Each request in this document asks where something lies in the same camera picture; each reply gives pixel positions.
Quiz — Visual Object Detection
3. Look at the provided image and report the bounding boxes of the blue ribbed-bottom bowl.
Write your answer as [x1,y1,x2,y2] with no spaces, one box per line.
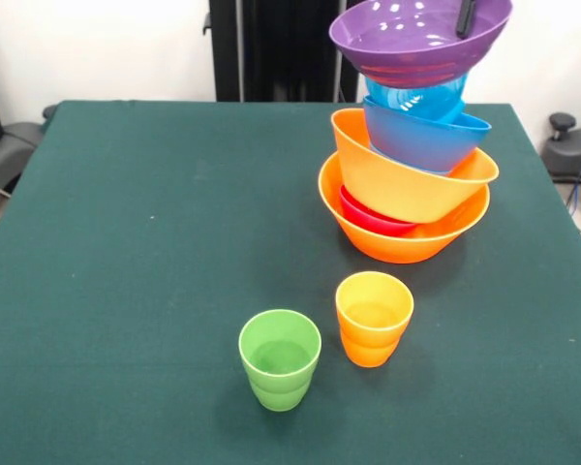
[365,73,469,122]

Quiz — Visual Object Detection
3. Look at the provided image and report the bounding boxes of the large blue bowl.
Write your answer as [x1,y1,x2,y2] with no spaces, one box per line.
[362,95,493,173]

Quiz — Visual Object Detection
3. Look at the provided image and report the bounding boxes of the large purple bowl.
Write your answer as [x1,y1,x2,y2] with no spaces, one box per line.
[328,0,514,88]

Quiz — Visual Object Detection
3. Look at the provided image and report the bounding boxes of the green cup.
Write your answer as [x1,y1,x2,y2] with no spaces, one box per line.
[237,309,322,413]

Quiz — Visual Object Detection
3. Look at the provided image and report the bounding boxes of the large orange bowl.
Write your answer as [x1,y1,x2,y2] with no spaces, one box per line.
[318,153,491,265]
[330,108,501,225]

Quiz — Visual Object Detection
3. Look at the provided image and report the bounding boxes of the orange cup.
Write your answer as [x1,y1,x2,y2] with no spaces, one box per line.
[334,270,415,368]

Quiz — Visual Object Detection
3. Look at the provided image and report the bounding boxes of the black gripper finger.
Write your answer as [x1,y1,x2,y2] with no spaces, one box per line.
[455,0,477,40]

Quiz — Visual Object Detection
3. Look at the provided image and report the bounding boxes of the small magenta bowl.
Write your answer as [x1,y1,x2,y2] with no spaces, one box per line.
[339,185,417,238]

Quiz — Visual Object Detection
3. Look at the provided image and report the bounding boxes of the dark green tablecloth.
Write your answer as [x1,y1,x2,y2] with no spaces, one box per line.
[0,100,581,465]

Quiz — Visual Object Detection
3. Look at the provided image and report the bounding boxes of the black pedestal foot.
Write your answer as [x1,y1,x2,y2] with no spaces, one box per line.
[0,104,59,195]
[540,111,581,183]

